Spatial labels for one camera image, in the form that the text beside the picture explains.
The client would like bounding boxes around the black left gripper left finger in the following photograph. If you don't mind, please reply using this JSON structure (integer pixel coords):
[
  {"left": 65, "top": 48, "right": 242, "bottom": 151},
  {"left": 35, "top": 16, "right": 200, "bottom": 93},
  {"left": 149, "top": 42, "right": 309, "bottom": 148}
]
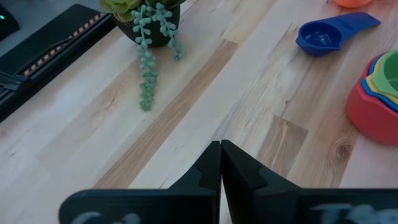
[{"left": 58, "top": 140, "right": 222, "bottom": 224}]

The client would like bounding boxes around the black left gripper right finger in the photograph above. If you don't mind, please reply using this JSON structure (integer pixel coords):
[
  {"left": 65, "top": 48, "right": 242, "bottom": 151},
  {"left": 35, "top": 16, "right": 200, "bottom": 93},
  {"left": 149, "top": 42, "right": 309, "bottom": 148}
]
[{"left": 221, "top": 139, "right": 398, "bottom": 224}]

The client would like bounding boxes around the red measuring cup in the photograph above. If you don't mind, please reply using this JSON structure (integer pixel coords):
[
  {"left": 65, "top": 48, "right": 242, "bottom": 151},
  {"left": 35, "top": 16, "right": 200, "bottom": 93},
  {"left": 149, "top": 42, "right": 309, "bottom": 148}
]
[{"left": 346, "top": 55, "right": 398, "bottom": 147}]

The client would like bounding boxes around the light blue measuring cup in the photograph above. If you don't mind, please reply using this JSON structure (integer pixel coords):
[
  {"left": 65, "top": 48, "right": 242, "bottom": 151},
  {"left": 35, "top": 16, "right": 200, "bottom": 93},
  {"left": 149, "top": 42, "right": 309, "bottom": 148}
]
[{"left": 360, "top": 52, "right": 398, "bottom": 113}]

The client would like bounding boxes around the yellow measuring cup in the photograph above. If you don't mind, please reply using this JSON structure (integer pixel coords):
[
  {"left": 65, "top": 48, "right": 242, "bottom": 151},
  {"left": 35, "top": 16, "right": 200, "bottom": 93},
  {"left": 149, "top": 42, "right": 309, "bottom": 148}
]
[{"left": 365, "top": 51, "right": 398, "bottom": 105}]

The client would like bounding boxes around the green measuring cup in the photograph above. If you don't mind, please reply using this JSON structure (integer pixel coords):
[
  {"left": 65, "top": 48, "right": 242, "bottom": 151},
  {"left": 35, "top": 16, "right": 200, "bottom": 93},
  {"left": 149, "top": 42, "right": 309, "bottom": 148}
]
[{"left": 371, "top": 49, "right": 398, "bottom": 100}]

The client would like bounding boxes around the dark blue measuring cup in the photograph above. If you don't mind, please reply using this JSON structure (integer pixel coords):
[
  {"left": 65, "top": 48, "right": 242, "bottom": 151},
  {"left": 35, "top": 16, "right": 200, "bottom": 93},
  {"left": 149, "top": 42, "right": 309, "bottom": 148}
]
[{"left": 295, "top": 11, "right": 382, "bottom": 58}]

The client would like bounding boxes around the orange measuring cup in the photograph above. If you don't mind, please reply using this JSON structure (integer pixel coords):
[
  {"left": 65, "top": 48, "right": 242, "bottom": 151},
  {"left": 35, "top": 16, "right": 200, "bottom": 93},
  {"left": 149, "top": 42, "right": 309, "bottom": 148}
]
[{"left": 334, "top": 0, "right": 373, "bottom": 9}]

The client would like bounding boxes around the succulent plant in black pot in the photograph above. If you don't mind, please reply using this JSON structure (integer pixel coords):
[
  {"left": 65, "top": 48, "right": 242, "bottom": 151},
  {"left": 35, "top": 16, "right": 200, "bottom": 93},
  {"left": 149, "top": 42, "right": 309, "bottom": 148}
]
[{"left": 99, "top": 0, "right": 187, "bottom": 112}]

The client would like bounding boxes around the black mat with striped edge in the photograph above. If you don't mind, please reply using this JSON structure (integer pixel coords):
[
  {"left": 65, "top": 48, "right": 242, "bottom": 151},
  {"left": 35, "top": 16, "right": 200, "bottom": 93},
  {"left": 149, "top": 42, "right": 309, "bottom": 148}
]
[{"left": 0, "top": 3, "right": 108, "bottom": 77}]

